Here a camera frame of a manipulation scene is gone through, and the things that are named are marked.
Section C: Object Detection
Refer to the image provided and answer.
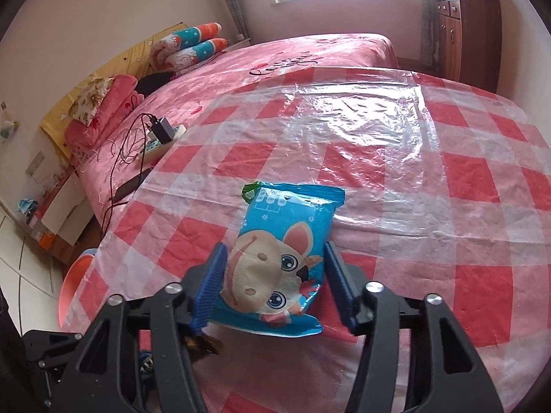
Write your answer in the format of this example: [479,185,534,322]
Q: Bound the orange plastic basin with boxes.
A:
[57,253,99,332]

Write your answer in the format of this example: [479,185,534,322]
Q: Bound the pink folded blanket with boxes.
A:
[64,74,143,160]

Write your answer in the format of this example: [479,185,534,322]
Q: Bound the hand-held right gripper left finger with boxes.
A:
[52,243,227,413]

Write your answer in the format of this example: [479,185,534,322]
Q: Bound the floral pillow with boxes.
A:
[71,76,116,127]

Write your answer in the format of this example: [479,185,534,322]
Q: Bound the yellow wooden headboard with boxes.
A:
[41,21,190,156]

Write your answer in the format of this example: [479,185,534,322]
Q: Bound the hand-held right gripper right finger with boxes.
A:
[324,241,504,413]

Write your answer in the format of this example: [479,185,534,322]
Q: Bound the red checked tablecloth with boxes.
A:
[64,66,545,413]

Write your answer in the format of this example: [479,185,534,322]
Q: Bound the black cloth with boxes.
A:
[134,71,175,95]

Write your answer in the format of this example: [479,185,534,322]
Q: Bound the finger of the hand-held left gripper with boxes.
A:
[21,329,84,413]

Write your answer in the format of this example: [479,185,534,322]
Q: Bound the white bedside cabinet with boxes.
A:
[41,173,92,246]

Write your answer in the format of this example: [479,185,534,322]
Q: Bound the white wall socket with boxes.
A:
[25,152,46,177]

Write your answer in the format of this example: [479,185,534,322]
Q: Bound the gold coffee stick sachet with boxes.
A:
[184,335,223,359]

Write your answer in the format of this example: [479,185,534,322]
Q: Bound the black charging cable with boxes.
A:
[88,112,160,233]

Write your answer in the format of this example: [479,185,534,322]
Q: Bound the grey patterned curtain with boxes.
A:
[211,0,252,41]
[419,0,442,74]

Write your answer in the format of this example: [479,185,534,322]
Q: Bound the small wall hanging ornament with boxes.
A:
[0,109,20,142]

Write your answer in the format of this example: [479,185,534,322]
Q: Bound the black smartphone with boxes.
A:
[114,167,152,201]

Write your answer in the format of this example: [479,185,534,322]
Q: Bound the brown wooden cabinet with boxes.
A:
[433,0,504,93]

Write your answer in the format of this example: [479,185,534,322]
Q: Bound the blue cartoon wipes packet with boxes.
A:
[213,181,346,338]

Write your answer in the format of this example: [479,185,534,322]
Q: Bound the white power strip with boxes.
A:
[144,124,187,159]

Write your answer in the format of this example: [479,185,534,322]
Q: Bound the pink bed cover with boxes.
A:
[64,32,399,233]

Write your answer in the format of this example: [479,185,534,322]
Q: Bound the cartoon print pillow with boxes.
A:
[148,22,223,70]
[166,38,230,75]

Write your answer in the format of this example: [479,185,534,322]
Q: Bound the black charger plug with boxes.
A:
[148,116,174,145]

